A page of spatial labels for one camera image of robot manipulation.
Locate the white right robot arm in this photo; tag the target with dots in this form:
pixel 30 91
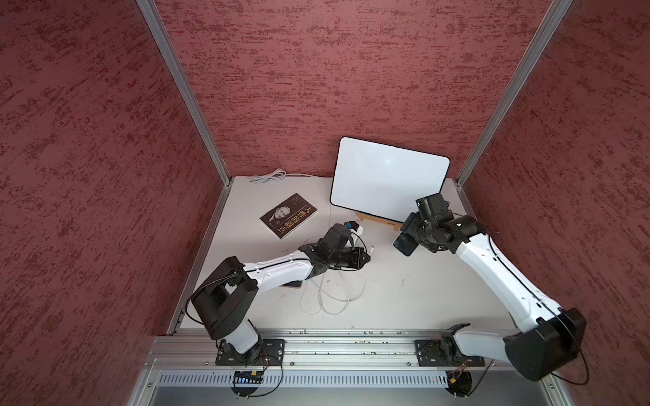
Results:
pixel 545 337

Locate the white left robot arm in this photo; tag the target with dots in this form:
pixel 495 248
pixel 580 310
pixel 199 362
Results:
pixel 223 300

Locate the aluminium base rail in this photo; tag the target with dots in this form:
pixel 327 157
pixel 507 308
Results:
pixel 320 349

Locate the aluminium corner post left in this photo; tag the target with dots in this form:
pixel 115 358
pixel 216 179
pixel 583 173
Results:
pixel 166 48

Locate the white board black frame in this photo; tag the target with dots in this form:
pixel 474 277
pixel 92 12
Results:
pixel 384 181

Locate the aluminium corner post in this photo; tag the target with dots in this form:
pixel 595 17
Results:
pixel 549 24
pixel 166 48

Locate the dark paperback book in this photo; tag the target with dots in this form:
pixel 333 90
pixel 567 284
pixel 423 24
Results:
pixel 288 215

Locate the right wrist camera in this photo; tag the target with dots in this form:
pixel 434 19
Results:
pixel 434 208

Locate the aluminium corner post right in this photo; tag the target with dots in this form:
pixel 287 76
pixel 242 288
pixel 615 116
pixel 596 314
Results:
pixel 549 24

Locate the black smartphone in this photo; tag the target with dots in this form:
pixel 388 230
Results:
pixel 295 284
pixel 405 244

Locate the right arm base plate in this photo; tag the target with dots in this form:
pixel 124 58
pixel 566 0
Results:
pixel 443 353

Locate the perforated cable tray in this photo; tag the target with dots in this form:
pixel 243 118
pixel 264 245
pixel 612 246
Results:
pixel 305 379

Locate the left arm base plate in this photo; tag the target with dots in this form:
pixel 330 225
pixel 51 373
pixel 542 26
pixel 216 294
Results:
pixel 268 352

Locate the wooden board stand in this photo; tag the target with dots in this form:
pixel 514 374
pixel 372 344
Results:
pixel 396 226

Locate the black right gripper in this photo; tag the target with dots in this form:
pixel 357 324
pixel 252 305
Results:
pixel 410 226

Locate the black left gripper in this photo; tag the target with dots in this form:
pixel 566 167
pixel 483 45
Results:
pixel 356 262

